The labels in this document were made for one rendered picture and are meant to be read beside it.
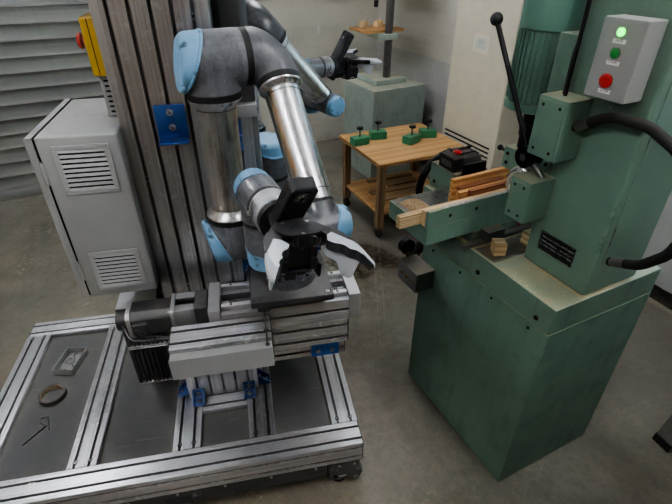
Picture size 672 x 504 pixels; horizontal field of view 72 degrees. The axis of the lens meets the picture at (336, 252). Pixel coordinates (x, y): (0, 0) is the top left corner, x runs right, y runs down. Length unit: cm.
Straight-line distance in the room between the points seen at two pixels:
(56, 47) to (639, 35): 355
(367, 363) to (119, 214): 131
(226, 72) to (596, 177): 90
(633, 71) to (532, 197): 38
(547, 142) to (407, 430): 122
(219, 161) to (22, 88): 306
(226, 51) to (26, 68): 310
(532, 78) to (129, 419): 170
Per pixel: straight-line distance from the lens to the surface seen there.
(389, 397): 208
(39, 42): 399
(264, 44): 104
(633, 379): 251
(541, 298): 139
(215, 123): 105
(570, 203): 138
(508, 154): 160
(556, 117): 127
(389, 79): 384
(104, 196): 132
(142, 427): 185
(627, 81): 119
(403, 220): 138
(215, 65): 101
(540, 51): 146
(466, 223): 150
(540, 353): 146
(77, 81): 403
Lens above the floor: 160
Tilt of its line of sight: 33 degrees down
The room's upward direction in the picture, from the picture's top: straight up
